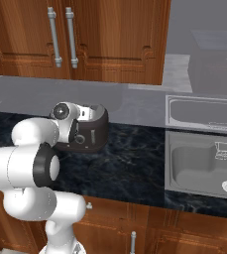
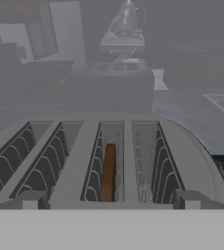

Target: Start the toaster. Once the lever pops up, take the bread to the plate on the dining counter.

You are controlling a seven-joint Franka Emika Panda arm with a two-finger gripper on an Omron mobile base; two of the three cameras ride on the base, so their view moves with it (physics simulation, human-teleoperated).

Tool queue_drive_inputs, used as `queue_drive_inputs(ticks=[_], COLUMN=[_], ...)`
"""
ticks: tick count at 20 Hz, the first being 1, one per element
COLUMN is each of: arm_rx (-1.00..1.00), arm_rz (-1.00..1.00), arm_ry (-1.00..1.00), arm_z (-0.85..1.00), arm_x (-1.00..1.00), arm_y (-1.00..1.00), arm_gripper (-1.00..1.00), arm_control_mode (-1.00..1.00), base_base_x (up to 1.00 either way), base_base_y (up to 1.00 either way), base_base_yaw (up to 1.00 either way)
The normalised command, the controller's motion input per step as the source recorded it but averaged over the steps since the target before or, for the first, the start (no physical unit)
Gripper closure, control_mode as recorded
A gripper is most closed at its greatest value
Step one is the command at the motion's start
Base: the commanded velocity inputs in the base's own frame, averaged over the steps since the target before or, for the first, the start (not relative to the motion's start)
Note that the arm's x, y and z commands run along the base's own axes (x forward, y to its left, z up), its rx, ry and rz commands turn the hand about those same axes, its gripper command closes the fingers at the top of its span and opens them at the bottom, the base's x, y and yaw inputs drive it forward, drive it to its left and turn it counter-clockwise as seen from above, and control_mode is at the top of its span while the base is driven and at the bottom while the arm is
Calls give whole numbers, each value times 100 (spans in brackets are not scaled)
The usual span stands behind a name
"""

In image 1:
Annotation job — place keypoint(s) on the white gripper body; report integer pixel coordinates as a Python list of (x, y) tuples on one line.
[(86, 115)]

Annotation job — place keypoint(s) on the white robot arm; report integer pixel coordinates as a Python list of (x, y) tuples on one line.
[(21, 165)]

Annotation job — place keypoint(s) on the dark brown toaster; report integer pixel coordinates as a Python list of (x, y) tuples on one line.
[(100, 132)]

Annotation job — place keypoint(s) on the small silver cupboard knob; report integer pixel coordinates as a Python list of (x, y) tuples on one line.
[(89, 205)]

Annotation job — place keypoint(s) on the wooden base cupboard door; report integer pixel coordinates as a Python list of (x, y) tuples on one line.
[(108, 228), (191, 234)]

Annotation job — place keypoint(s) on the grey steel sink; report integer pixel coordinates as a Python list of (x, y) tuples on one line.
[(194, 165)]

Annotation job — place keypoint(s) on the wooden base cupboard panel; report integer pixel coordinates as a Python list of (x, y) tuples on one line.
[(6, 228)]

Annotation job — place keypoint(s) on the dark grey cabinet block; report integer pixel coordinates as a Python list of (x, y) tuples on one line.
[(215, 63)]

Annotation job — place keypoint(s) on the wooden wall cupboard door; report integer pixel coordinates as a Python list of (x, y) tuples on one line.
[(19, 39), (118, 36)]

